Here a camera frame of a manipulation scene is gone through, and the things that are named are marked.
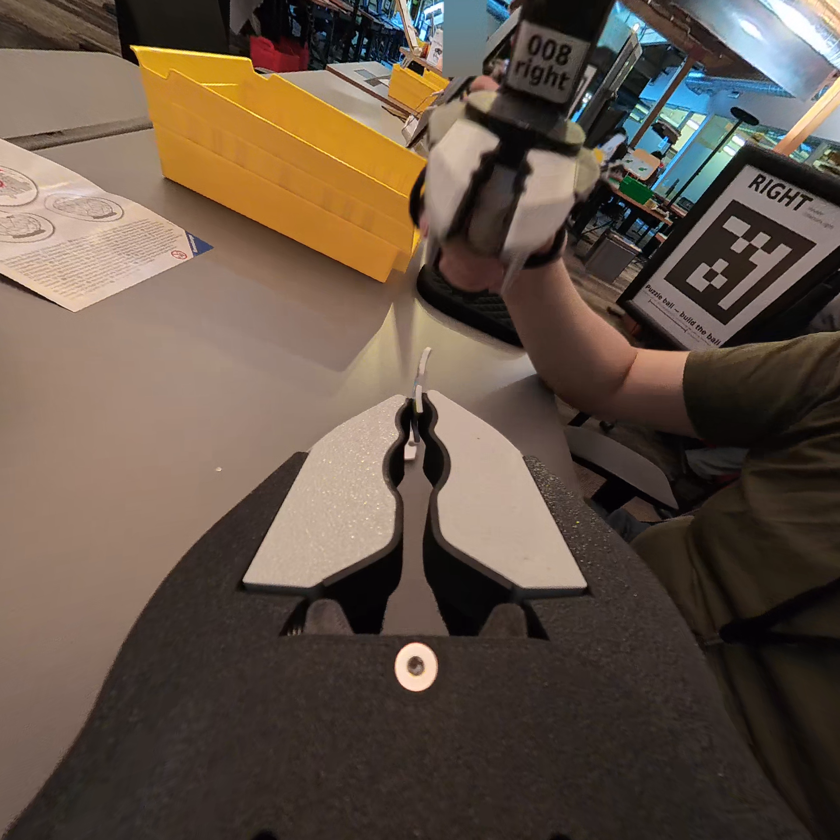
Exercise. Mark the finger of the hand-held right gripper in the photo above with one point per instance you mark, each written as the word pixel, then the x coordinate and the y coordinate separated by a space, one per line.
pixel 548 190
pixel 453 170

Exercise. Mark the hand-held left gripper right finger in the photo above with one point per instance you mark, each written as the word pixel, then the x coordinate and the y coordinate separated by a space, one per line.
pixel 502 518

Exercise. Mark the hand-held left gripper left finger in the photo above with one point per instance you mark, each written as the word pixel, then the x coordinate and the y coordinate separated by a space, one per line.
pixel 328 518

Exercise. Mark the yellow plastic bin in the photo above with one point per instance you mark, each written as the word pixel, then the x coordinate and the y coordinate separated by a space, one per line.
pixel 413 85
pixel 262 164

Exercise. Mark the person's right forearm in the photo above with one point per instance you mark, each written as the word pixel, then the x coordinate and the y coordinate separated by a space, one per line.
pixel 577 341

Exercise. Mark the black mesh armrest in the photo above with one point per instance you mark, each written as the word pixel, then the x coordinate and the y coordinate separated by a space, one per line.
pixel 466 308

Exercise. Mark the white printed sign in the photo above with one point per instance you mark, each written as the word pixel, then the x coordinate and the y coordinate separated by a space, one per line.
pixel 741 256

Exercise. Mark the white instruction leaflet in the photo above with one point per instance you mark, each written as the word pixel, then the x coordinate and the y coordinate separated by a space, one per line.
pixel 85 236

